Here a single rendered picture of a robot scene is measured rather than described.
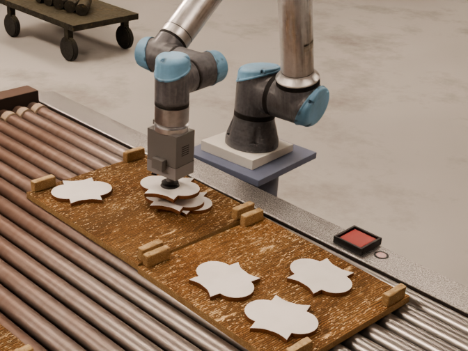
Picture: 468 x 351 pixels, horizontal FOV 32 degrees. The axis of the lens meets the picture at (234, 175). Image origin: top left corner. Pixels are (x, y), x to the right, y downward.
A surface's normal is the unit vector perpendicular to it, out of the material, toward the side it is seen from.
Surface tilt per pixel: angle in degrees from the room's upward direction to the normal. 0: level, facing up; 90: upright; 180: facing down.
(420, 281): 0
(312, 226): 0
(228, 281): 0
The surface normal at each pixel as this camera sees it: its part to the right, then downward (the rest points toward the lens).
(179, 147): 0.80, 0.30
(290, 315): 0.05, -0.90
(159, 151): -0.60, 0.32
